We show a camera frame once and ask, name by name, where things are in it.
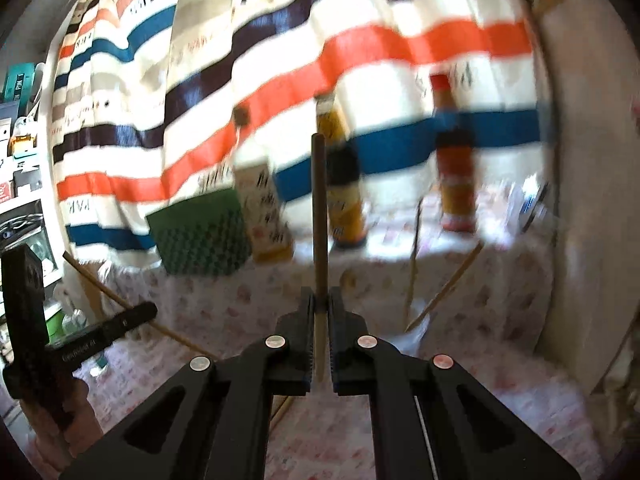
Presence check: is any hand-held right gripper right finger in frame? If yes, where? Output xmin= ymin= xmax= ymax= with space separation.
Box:
xmin=327 ymin=287 xmax=582 ymax=480

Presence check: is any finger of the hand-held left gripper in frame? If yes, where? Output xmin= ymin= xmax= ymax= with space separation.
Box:
xmin=47 ymin=302 xmax=159 ymax=362

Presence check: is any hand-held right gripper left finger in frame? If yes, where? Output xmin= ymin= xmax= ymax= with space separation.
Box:
xmin=59 ymin=287 xmax=317 ymax=480

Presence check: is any person's left forearm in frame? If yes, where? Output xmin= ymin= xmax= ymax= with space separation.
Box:
xmin=22 ymin=375 xmax=103 ymax=471

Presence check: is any printed tablecloth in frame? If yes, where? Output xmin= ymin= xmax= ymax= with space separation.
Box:
xmin=75 ymin=180 xmax=606 ymax=480

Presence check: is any green checkered box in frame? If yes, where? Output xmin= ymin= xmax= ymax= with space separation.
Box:
xmin=146 ymin=187 xmax=251 ymax=277

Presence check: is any cooking wine bottle white label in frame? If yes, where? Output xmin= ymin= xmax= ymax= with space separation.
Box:
xmin=231 ymin=105 xmax=296 ymax=265

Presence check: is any red cap sauce bottle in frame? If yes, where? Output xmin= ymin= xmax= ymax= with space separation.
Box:
xmin=429 ymin=74 xmax=478 ymax=233

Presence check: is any white round device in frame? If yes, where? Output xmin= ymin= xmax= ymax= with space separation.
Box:
xmin=515 ymin=175 xmax=553 ymax=233

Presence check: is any striped curtain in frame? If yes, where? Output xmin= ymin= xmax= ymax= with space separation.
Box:
xmin=50 ymin=0 xmax=543 ymax=266

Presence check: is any white board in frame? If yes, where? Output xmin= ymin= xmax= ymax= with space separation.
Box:
xmin=535 ymin=0 xmax=640 ymax=396

